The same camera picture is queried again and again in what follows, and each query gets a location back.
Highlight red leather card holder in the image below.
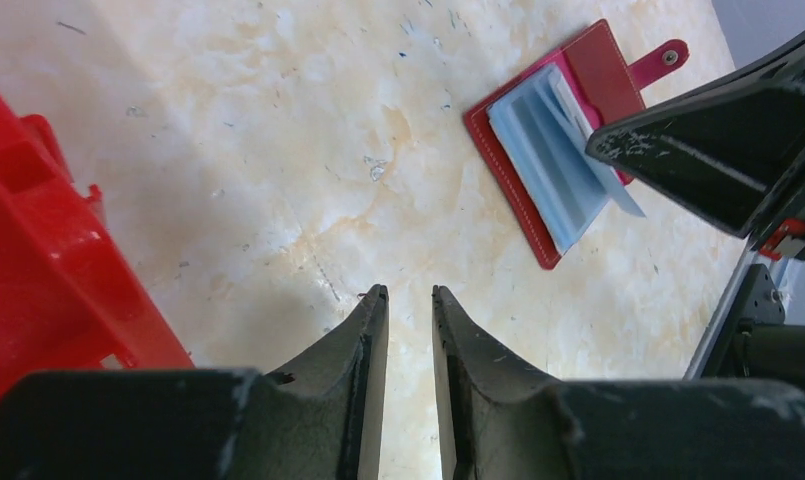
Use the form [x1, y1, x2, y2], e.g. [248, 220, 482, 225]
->
[463, 19, 689, 270]

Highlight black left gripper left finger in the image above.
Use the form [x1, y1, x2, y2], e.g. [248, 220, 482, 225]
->
[0, 285, 389, 479]

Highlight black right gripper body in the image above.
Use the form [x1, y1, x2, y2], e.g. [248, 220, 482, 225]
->
[751, 30, 805, 260]

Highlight aluminium frame rail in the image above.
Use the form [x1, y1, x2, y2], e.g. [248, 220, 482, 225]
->
[683, 245, 801, 380]

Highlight red plastic bin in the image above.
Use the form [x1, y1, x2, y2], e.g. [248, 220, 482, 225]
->
[0, 96, 192, 398]

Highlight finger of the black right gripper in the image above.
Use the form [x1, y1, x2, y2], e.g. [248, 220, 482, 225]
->
[586, 82, 784, 238]

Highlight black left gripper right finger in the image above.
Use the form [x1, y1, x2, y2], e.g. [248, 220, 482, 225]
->
[432, 286, 805, 479]

